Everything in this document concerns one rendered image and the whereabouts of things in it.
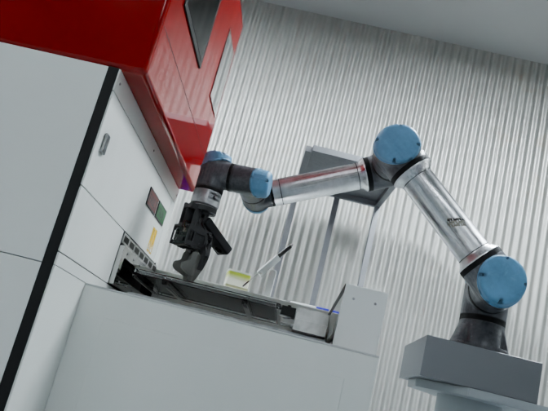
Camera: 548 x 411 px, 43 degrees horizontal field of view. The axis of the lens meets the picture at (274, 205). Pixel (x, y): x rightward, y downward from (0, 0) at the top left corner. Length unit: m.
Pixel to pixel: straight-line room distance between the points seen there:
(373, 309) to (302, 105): 3.09
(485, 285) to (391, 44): 3.22
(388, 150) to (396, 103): 2.81
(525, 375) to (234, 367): 0.70
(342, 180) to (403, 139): 0.23
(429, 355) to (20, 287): 0.92
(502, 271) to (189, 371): 0.77
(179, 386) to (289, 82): 3.33
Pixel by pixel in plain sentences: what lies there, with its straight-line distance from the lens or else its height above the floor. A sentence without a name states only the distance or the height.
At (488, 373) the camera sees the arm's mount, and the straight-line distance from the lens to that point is 1.72.
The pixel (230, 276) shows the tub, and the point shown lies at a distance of 2.15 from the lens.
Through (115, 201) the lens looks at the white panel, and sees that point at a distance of 1.55.
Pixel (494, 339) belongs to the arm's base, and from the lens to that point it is 1.82.
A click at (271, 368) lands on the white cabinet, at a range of 1.42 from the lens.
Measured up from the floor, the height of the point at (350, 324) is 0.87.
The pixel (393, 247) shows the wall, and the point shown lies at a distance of 4.27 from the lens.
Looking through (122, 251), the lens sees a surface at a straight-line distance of 1.66.
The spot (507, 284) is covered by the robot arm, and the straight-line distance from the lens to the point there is 1.71.
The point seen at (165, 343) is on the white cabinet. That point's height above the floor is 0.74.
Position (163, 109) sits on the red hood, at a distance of 1.57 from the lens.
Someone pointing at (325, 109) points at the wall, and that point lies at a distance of 4.49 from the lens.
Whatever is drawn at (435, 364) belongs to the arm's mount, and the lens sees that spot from 1.69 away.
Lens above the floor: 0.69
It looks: 15 degrees up
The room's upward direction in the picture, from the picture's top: 14 degrees clockwise
